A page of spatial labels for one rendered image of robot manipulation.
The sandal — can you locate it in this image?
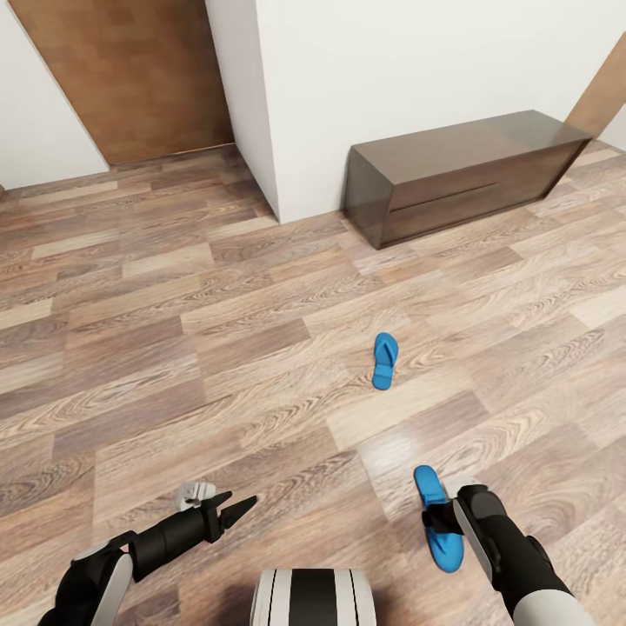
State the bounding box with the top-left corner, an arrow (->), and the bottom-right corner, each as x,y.
414,465 -> 465,573
372,332 -> 398,390

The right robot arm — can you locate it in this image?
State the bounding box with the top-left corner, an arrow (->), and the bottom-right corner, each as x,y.
422,476 -> 596,626

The robot trunk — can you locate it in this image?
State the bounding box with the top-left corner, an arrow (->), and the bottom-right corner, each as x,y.
250,569 -> 376,626

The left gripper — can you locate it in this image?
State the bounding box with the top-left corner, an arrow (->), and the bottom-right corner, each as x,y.
156,490 -> 256,565

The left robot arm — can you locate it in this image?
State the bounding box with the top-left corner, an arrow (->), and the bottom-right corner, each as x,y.
37,480 -> 256,626

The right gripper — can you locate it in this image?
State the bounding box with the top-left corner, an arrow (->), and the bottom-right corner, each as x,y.
422,500 -> 465,536

